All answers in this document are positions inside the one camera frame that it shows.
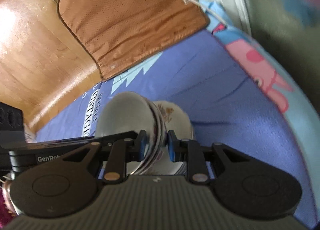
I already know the cartoon pink blue sheet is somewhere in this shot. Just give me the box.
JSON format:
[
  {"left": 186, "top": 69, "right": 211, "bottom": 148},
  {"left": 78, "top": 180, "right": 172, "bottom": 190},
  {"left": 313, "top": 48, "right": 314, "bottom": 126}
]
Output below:
[{"left": 200, "top": 0, "right": 319, "bottom": 221}]

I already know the wood pattern vinyl sheet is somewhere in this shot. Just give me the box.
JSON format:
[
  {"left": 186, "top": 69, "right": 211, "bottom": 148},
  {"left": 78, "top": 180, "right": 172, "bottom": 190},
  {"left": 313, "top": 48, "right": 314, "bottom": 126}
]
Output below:
[{"left": 1, "top": 0, "right": 101, "bottom": 132}]

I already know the floral bowl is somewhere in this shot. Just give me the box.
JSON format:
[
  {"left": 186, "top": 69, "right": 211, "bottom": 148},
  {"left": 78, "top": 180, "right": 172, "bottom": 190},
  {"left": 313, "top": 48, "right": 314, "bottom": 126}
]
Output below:
[
  {"left": 94, "top": 92, "right": 164, "bottom": 175},
  {"left": 139, "top": 96, "right": 164, "bottom": 173},
  {"left": 145, "top": 102, "right": 167, "bottom": 170}
]

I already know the blue patterned tablecloth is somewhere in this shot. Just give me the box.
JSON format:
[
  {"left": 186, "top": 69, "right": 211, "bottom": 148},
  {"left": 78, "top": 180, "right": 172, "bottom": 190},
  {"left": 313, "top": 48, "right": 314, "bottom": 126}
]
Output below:
[{"left": 36, "top": 31, "right": 317, "bottom": 227}]

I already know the large floral plate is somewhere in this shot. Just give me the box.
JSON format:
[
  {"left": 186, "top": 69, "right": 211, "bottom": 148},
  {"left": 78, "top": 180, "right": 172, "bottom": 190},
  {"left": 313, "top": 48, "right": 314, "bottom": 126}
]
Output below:
[{"left": 147, "top": 100, "right": 195, "bottom": 175}]

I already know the brown seat cushion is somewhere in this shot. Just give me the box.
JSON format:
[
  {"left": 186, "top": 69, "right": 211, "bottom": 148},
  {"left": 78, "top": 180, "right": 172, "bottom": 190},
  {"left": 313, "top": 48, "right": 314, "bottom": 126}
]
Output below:
[{"left": 57, "top": 0, "right": 209, "bottom": 80}]

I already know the frosted floral window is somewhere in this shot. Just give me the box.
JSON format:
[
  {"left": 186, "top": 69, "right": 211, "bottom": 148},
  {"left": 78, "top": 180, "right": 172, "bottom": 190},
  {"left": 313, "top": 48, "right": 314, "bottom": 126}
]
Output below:
[{"left": 218, "top": 0, "right": 319, "bottom": 111}]

